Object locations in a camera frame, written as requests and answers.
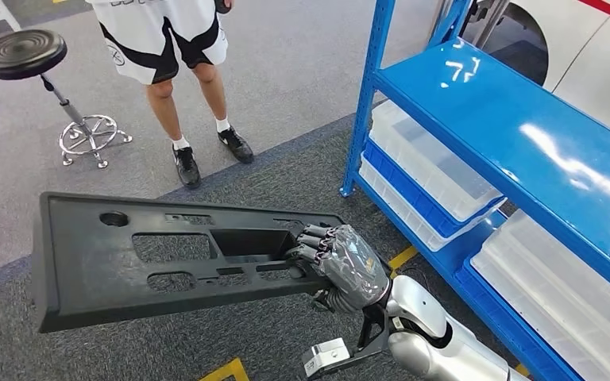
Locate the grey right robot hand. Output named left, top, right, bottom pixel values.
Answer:
left=285, top=223, right=393, bottom=315

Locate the black plastic panel part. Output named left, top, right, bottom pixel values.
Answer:
left=30, top=191, right=346, bottom=334

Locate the blue metal shelf rack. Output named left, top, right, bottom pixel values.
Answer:
left=338, top=0, right=610, bottom=381

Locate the yellow floor tape rectangle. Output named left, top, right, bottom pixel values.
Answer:
left=388, top=245, right=531, bottom=379

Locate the person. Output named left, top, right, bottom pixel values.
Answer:
left=84, top=0, right=256, bottom=191

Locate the white car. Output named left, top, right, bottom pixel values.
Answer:
left=430, top=0, right=610, bottom=148

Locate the black stool chrome base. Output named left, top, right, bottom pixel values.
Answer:
left=0, top=29, right=133, bottom=171

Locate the black right camera bracket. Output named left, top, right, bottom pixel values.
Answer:
left=304, top=302, right=392, bottom=379

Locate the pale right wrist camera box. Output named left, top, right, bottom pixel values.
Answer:
left=300, top=337, right=352, bottom=379

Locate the silver stanchion post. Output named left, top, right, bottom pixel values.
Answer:
left=462, top=0, right=510, bottom=49

